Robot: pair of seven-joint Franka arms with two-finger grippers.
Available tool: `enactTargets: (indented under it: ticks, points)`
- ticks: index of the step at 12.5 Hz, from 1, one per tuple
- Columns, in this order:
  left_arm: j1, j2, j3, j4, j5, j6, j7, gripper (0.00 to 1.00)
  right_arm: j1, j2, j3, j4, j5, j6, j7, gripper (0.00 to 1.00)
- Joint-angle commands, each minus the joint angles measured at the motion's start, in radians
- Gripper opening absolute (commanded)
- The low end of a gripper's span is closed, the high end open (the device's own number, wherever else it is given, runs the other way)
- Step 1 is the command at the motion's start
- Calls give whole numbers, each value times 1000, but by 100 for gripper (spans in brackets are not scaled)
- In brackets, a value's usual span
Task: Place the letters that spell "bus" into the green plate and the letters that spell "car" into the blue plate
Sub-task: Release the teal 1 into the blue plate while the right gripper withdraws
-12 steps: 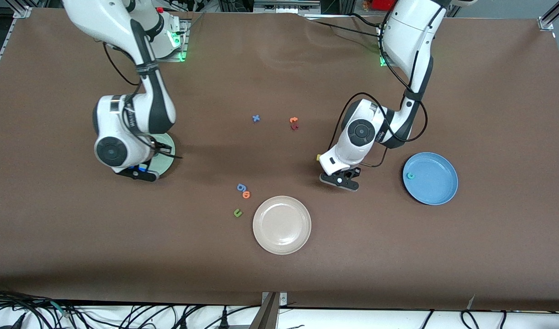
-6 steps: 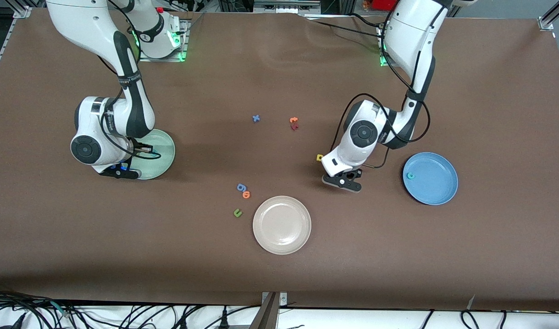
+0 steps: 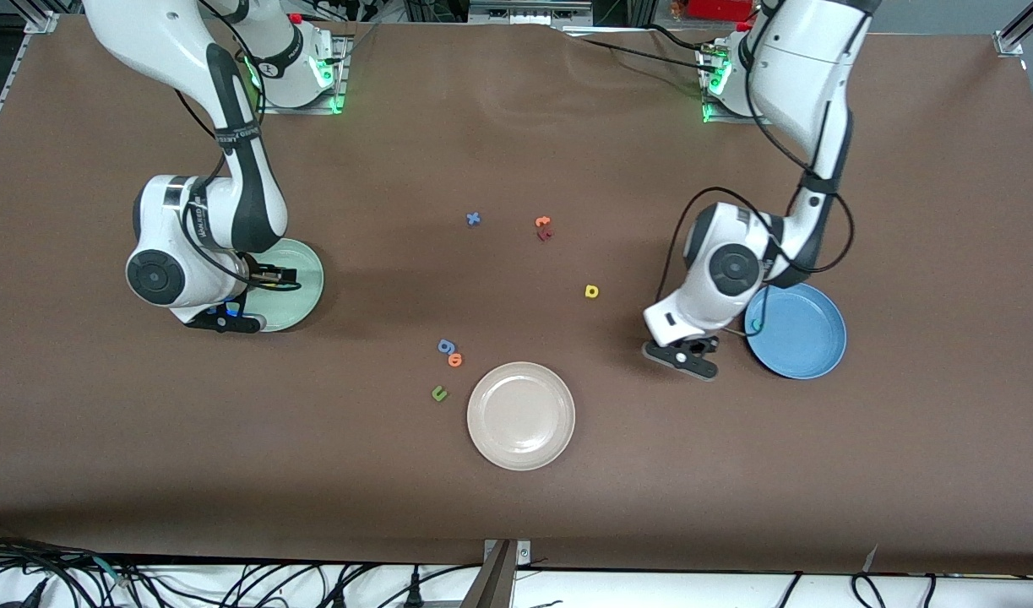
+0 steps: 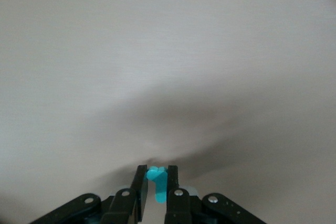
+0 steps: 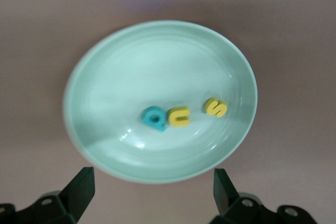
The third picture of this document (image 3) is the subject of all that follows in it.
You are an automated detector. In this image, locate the beige plate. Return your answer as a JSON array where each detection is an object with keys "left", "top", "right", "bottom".
[{"left": 466, "top": 361, "right": 577, "bottom": 471}]

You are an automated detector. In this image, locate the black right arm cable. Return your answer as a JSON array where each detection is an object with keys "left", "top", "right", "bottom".
[{"left": 174, "top": 0, "right": 306, "bottom": 292}]

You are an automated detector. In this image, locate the green plate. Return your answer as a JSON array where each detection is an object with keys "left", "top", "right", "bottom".
[{"left": 246, "top": 238, "right": 325, "bottom": 334}]

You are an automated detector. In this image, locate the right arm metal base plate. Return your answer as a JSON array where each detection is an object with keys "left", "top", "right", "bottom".
[{"left": 257, "top": 34, "right": 349, "bottom": 115}]

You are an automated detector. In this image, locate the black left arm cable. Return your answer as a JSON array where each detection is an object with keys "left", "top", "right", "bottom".
[{"left": 658, "top": 0, "right": 855, "bottom": 339}]

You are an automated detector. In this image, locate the blue plate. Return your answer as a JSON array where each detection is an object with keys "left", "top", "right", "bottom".
[{"left": 743, "top": 282, "right": 848, "bottom": 380}]

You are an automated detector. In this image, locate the red box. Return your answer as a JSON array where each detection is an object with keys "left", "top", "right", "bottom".
[{"left": 688, "top": 0, "right": 758, "bottom": 22}]

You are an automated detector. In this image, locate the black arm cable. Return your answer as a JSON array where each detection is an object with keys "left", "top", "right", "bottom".
[
  {"left": 658, "top": 0, "right": 855, "bottom": 339},
  {"left": 174, "top": 0, "right": 306, "bottom": 292}
]

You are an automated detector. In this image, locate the aluminium profile post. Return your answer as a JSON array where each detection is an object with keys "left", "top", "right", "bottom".
[{"left": 461, "top": 539, "right": 517, "bottom": 608}]

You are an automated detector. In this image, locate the black base cable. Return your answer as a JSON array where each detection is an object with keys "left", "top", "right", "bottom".
[
  {"left": 647, "top": 24, "right": 713, "bottom": 53},
  {"left": 558, "top": 30, "right": 711, "bottom": 70}
]

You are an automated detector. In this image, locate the black looped floor cable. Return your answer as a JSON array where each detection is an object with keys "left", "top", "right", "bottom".
[{"left": 850, "top": 573, "right": 893, "bottom": 608}]

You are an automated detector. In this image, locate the black equipment rack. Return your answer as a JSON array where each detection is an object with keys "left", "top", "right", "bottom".
[{"left": 405, "top": 0, "right": 470, "bottom": 24}]

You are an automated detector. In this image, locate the grey device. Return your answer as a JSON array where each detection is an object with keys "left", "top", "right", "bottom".
[{"left": 468, "top": 0, "right": 595, "bottom": 26}]

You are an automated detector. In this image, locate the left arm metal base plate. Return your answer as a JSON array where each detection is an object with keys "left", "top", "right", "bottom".
[{"left": 698, "top": 46, "right": 792, "bottom": 126}]

